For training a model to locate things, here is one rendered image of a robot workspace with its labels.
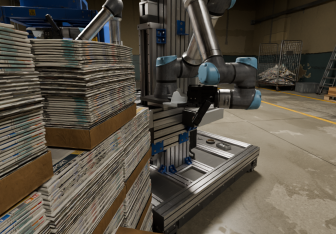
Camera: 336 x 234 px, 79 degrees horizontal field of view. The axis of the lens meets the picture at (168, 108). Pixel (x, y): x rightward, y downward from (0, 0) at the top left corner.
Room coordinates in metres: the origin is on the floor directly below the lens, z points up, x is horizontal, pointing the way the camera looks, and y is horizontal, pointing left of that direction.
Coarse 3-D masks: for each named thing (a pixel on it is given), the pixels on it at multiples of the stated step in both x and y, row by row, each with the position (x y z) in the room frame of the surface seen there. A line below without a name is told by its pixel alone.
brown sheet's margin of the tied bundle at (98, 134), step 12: (132, 108) 0.64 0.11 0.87; (108, 120) 0.48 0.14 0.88; (120, 120) 0.55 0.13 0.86; (48, 132) 0.42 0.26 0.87; (60, 132) 0.41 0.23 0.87; (72, 132) 0.41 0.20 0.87; (84, 132) 0.40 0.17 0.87; (96, 132) 0.43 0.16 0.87; (108, 132) 0.48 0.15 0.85; (48, 144) 0.42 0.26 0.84; (60, 144) 0.41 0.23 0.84; (72, 144) 0.41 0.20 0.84; (84, 144) 0.40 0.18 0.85; (96, 144) 0.42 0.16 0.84
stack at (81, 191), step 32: (128, 128) 0.63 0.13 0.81; (64, 160) 0.36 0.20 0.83; (96, 160) 0.42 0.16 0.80; (128, 160) 0.61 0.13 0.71; (32, 192) 0.27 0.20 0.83; (64, 192) 0.32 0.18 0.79; (96, 192) 0.41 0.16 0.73; (128, 192) 0.60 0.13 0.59; (0, 224) 0.21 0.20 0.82; (32, 224) 0.25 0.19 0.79; (64, 224) 0.30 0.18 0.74; (96, 224) 0.40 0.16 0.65; (128, 224) 0.58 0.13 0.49
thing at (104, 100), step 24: (48, 48) 0.41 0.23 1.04; (72, 48) 0.40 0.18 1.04; (96, 48) 0.46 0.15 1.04; (120, 48) 0.60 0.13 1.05; (48, 72) 0.42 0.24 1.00; (72, 72) 0.40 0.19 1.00; (96, 72) 0.45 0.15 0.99; (120, 72) 0.57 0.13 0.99; (48, 96) 0.42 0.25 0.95; (72, 96) 0.41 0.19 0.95; (96, 96) 0.44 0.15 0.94; (120, 96) 0.55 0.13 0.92; (48, 120) 0.42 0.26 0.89; (72, 120) 0.41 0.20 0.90; (96, 120) 0.43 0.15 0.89
